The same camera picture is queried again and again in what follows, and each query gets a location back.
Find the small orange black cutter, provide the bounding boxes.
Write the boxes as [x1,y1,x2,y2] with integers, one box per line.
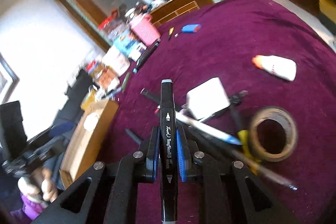
[168,27,174,40]

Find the pink woven cup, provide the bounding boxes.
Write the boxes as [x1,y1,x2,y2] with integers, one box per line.
[129,14,161,46]

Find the yellow handled tool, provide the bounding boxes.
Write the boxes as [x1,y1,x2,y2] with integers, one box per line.
[229,103,298,190]

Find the cardboard tray box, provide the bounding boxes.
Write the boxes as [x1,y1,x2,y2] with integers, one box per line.
[59,99,118,188]

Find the green marker pen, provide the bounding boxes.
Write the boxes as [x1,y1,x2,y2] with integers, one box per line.
[121,72,131,92]

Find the left white gloved hand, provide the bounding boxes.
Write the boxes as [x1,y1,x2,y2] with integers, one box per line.
[18,167,58,205]

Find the black tape roll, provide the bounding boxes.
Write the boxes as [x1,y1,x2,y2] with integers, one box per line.
[248,106,298,162]

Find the black art marker pen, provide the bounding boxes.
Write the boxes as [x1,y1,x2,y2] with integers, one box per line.
[159,79,178,223]

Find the purple velvet tablecloth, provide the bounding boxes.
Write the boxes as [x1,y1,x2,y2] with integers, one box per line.
[98,0,335,223]

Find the black markers group on table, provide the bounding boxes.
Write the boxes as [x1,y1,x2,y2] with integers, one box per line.
[133,39,161,74]

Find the white square box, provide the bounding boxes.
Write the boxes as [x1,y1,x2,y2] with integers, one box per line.
[186,77,231,120]

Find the blue rectangular eraser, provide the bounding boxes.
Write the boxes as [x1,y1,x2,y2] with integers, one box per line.
[181,24,201,33]

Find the white blue pen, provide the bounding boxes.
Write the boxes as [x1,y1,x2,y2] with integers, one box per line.
[175,111,242,145]

